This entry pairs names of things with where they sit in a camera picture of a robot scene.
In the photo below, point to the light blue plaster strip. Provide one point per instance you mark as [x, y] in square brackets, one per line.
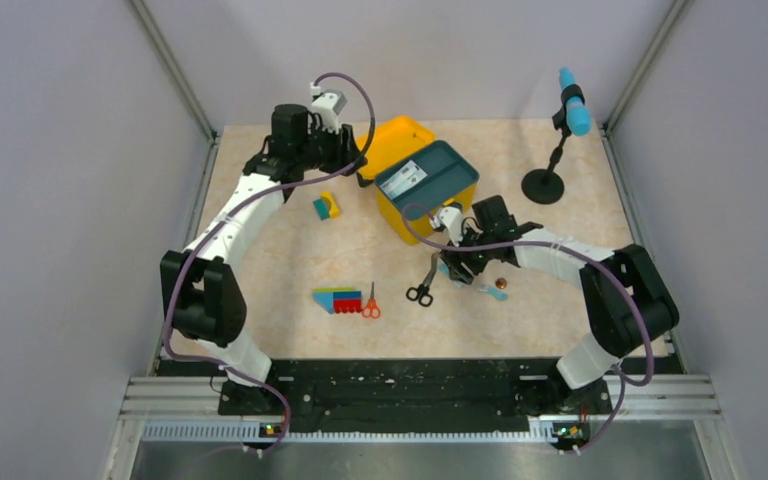
[446, 273]

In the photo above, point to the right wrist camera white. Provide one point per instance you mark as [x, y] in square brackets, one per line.
[449, 219]

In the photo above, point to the colourful stacked card pack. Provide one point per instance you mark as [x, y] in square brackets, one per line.
[339, 300]

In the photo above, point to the white blue wipe sachets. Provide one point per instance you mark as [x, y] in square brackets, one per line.
[404, 179]

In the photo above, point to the yellow teal tape roll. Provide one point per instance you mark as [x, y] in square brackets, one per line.
[326, 206]

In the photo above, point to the black handled scissors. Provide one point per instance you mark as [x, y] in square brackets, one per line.
[420, 294]

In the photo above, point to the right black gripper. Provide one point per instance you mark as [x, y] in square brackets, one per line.
[458, 271]

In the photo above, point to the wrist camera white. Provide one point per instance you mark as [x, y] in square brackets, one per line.
[449, 219]
[327, 104]

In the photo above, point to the orange handled scissors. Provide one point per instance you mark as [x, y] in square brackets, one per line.
[371, 309]

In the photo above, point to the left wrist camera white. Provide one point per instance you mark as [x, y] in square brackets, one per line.
[327, 104]

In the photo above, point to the blue microphone on stand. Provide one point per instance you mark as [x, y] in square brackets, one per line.
[545, 186]

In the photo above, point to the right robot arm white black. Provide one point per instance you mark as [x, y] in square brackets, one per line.
[627, 303]

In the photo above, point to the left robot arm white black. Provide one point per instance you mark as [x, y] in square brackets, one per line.
[201, 295]

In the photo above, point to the teal divided tray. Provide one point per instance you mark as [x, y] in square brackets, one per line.
[450, 176]

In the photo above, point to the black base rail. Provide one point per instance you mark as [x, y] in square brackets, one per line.
[401, 396]

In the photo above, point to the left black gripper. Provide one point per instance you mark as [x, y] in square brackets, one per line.
[344, 144]

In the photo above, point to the yellow plastic medicine box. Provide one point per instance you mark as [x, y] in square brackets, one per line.
[393, 141]

